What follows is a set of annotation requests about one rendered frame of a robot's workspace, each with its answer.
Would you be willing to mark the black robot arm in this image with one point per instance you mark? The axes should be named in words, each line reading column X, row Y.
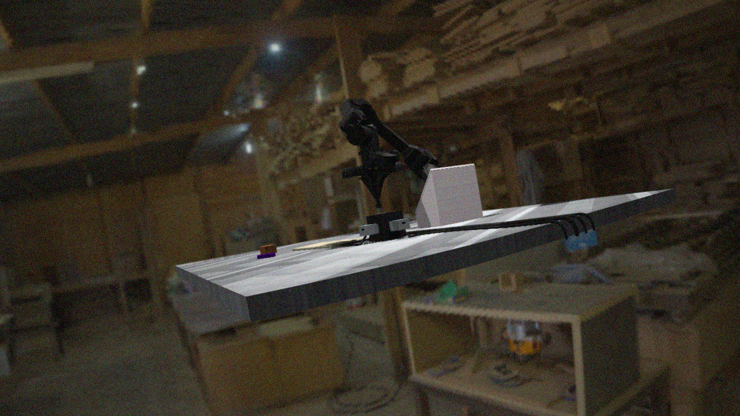
column 361, row 127

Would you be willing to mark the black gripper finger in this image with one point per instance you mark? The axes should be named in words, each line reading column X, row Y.
column 379, row 183
column 370, row 182

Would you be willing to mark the brown rectangular block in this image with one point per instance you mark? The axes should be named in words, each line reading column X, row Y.
column 268, row 249

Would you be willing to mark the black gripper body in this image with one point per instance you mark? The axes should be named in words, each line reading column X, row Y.
column 363, row 170

